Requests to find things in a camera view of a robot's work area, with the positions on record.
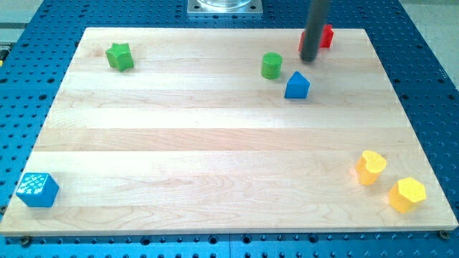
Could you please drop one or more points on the light wooden board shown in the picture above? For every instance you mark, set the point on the light wooden board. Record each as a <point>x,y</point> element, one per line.
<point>194,139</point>

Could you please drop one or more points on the green cylinder block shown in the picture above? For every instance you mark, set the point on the green cylinder block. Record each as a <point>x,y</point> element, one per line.
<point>271,65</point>

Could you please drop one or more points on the blue pentagon prism block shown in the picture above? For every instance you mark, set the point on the blue pentagon prism block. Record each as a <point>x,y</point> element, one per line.
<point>297,86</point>

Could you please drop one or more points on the green star block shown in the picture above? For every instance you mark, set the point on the green star block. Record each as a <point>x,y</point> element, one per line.
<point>119,56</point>

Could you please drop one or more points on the red wooden block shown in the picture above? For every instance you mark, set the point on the red wooden block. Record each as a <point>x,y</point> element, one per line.
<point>326,38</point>

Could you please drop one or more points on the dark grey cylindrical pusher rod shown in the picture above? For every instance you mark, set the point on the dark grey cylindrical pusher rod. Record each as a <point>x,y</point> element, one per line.
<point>316,19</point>

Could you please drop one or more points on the yellow heart block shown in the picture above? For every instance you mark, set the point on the yellow heart block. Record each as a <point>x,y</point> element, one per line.
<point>369,166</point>

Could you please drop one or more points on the yellow hexagon block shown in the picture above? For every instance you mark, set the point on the yellow hexagon block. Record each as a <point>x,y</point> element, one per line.
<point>406,195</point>

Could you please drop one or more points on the blue cube block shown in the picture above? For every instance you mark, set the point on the blue cube block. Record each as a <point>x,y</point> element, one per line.
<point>37,190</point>

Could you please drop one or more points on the blue perforated metal table plate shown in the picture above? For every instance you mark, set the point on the blue perforated metal table plate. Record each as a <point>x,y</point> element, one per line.
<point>417,42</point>

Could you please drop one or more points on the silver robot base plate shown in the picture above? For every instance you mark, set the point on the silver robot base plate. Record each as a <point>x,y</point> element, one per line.
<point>224,7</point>

